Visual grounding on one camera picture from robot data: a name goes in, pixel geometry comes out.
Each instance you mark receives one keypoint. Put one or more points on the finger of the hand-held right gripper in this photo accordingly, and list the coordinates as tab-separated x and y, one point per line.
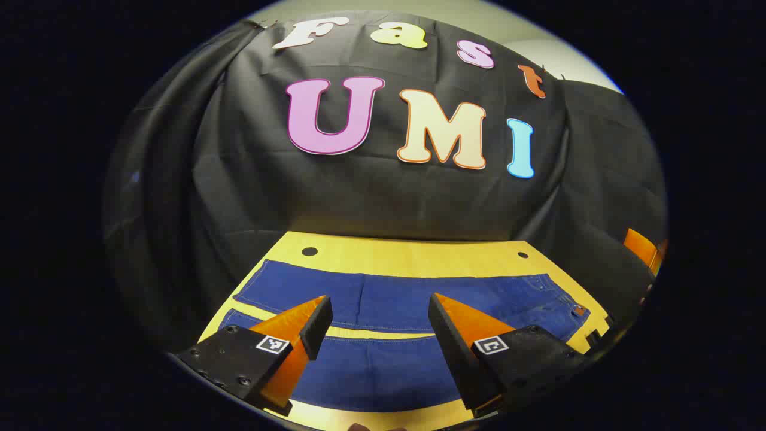
643	248

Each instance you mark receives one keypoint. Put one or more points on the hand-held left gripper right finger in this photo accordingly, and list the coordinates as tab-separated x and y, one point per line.
449	347

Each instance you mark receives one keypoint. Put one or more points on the black backdrop cloth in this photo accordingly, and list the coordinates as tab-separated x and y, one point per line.
383	197

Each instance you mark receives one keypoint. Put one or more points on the blue denim jeans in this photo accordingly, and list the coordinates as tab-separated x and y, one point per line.
389	299

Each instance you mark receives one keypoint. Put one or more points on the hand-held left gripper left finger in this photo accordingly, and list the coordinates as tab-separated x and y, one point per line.
317	329

